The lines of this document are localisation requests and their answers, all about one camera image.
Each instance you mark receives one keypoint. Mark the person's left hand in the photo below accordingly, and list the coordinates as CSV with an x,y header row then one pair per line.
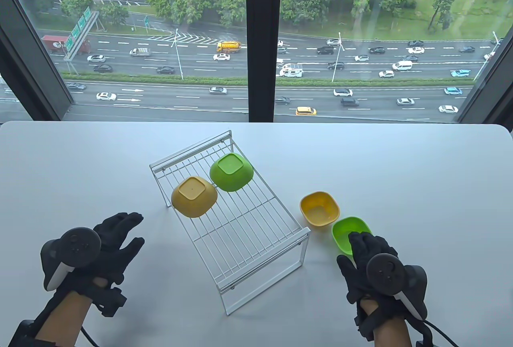
x,y
112,258

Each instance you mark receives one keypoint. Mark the person's right hand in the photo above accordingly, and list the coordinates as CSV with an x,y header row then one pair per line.
x,y
356,279

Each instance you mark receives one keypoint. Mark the green small dish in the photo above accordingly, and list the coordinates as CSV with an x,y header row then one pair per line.
x,y
344,226
232,174

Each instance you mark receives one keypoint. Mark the yellow small dish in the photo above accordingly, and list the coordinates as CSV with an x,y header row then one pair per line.
x,y
194,198
320,210

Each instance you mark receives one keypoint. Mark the person's right forearm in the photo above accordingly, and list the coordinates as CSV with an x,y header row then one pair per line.
x,y
390,331

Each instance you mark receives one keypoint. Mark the person's left forearm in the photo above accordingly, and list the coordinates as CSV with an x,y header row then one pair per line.
x,y
64,315

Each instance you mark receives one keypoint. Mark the black right hand controller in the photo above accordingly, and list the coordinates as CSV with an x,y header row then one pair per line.
x,y
384,272

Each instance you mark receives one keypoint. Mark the black hand controller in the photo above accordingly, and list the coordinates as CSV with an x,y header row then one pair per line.
x,y
384,272
80,246

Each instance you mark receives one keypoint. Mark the black left hand controller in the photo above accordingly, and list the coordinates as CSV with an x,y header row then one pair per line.
x,y
80,246

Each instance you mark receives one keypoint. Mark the black left wrist sensor box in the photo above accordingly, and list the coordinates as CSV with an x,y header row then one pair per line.
x,y
110,303

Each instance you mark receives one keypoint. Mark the black left wrist camera band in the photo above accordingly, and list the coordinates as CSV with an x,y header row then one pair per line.
x,y
22,333

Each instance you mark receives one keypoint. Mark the black window frame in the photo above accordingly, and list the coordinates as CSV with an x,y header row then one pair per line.
x,y
262,42

